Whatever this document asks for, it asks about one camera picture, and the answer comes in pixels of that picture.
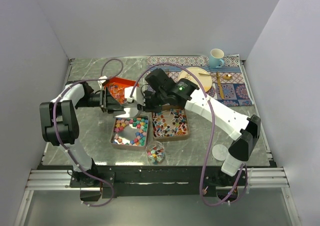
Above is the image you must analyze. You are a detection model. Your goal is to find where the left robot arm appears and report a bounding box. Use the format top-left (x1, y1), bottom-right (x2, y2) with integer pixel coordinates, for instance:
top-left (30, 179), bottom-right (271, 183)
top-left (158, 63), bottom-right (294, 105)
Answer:
top-left (39, 80), bottom-right (119, 187)

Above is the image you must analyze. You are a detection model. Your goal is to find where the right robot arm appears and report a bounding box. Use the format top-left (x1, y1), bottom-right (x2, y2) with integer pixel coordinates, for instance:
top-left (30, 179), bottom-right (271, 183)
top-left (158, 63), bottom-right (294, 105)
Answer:
top-left (113, 65), bottom-right (261, 186)

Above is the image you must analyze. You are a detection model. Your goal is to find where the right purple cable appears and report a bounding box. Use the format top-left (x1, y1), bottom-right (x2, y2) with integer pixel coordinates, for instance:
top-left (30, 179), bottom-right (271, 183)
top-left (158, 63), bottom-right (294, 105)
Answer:
top-left (129, 62), bottom-right (248, 207)

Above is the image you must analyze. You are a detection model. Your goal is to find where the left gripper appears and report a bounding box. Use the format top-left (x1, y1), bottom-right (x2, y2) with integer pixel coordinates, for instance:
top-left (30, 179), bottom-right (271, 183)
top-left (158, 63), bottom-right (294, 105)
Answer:
top-left (76, 87), bottom-right (125, 114)

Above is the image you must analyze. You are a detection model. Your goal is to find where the light blue mug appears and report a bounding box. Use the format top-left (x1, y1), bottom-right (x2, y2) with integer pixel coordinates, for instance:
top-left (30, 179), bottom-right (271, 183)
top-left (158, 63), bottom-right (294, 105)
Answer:
top-left (208, 48), bottom-right (225, 69)

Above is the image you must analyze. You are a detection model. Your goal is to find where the patterned cloth placemat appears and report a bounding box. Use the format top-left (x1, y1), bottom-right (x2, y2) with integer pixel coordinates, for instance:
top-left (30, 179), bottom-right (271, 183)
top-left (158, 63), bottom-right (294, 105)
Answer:
top-left (146, 54), bottom-right (254, 107)

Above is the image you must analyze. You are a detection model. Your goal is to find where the clear plastic cup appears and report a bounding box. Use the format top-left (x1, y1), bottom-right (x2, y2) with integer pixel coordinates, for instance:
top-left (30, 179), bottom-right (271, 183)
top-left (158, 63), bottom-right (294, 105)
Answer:
top-left (145, 141), bottom-right (166, 165)

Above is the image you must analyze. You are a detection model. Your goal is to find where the gold spoon on mat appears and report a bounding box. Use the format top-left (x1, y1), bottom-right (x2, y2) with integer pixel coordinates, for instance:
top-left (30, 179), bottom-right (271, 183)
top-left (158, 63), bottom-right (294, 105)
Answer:
top-left (217, 74), bottom-right (233, 81)

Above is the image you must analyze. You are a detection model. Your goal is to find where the cream and orange plate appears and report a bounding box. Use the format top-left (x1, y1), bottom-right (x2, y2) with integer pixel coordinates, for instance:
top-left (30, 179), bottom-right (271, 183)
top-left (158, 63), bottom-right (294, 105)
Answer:
top-left (177, 67), bottom-right (213, 93)

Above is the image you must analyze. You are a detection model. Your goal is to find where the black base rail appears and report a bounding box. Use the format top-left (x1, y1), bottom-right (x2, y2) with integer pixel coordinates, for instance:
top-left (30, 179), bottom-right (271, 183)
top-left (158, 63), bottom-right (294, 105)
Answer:
top-left (37, 160), bottom-right (278, 207)

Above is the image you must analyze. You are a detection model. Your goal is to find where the gold spoon on plate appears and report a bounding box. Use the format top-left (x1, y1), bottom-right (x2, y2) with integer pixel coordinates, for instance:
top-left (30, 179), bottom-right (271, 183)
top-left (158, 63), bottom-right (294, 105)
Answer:
top-left (198, 72), bottom-right (211, 77)

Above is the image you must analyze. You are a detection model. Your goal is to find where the gold knife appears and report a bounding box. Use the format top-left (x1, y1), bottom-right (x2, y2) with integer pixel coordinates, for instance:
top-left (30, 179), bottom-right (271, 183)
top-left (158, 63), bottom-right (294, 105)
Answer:
top-left (216, 72), bottom-right (225, 100)

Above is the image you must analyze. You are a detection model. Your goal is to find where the tin of star candies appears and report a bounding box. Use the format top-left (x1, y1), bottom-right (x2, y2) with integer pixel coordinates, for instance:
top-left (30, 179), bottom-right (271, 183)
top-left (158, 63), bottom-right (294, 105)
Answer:
top-left (110, 115), bottom-right (149, 151)

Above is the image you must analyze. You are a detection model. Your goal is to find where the orange plastic tray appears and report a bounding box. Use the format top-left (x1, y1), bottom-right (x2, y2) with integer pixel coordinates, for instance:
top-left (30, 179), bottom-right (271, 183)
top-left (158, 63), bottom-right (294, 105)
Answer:
top-left (104, 77), bottom-right (136, 105)

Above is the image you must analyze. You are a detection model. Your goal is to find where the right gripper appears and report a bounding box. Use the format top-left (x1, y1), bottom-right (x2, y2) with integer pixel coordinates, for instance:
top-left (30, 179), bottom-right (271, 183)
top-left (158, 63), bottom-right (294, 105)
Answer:
top-left (137, 89), bottom-right (168, 114)

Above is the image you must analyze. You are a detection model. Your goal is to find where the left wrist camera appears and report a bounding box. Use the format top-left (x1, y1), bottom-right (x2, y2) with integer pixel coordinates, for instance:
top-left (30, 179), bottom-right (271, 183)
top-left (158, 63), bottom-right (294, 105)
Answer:
top-left (97, 75), bottom-right (109, 88)

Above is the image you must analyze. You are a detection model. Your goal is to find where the clear round lid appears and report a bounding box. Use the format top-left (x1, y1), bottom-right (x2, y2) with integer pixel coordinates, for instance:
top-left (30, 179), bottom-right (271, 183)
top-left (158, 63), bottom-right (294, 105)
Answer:
top-left (211, 144), bottom-right (228, 161)

